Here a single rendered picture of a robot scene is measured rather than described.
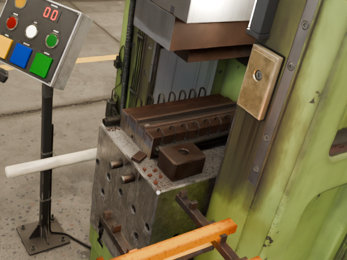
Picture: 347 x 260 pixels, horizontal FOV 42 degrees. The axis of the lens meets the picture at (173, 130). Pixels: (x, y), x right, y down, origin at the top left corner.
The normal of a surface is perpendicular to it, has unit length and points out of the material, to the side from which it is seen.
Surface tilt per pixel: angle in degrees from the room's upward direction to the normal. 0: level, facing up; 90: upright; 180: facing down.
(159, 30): 90
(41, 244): 0
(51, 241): 0
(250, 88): 90
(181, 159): 0
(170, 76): 90
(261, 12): 90
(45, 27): 60
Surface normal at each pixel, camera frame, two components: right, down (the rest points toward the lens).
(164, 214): 0.54, 0.52
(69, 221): 0.17, -0.84
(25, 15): -0.36, -0.10
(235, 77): -0.82, 0.17
